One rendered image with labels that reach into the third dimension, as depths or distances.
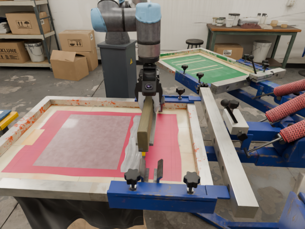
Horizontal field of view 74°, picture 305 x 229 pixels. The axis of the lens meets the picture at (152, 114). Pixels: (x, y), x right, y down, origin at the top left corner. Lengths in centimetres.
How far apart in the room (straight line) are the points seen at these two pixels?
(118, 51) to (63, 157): 71
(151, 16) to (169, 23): 386
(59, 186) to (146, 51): 48
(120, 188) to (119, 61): 84
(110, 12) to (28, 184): 59
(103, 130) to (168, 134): 28
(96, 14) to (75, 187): 54
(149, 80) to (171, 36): 390
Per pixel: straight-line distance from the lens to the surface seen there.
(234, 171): 65
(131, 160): 75
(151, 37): 65
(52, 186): 70
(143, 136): 58
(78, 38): 442
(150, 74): 67
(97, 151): 81
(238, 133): 75
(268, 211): 198
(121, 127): 92
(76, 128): 96
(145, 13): 64
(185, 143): 83
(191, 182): 56
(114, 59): 129
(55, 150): 87
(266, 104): 131
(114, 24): 74
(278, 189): 217
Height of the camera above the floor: 149
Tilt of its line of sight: 32 degrees down
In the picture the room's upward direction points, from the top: straight up
